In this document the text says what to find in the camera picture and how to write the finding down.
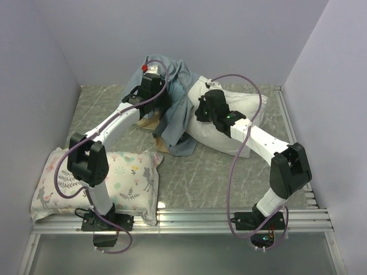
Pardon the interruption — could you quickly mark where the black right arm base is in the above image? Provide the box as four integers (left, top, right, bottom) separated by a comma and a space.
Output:
231, 209, 289, 252

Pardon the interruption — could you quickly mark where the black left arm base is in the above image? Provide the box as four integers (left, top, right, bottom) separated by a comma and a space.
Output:
74, 208, 134, 249

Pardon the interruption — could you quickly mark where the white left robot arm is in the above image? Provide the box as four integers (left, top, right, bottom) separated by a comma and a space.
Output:
67, 72, 170, 230

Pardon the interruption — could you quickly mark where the blue-grey pillowcase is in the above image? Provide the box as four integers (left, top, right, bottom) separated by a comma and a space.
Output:
145, 54, 200, 156

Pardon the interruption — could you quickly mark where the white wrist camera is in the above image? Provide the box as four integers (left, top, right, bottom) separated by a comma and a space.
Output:
142, 64, 161, 76
205, 81, 221, 90

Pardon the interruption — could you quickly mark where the tan inner pillow core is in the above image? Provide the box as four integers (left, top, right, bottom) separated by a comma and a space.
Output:
136, 112, 169, 154

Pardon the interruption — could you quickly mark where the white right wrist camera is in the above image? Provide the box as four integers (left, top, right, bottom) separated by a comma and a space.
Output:
205, 81, 221, 90

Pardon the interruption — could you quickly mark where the floral patterned pillow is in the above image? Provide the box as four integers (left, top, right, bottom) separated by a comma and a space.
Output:
30, 148, 163, 226

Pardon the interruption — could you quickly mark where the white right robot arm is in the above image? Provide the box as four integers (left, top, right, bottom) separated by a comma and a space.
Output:
195, 89, 312, 229

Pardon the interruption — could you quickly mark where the aluminium right side rail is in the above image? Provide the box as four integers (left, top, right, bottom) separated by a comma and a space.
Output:
274, 86, 319, 209

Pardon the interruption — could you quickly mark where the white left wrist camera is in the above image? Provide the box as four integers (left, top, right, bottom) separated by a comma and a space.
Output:
142, 64, 161, 76

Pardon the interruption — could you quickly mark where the aluminium frame rail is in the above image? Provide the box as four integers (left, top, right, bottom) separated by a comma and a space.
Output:
31, 209, 334, 234

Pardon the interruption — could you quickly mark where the white pillow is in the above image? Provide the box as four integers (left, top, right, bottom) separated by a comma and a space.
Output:
186, 76, 268, 156

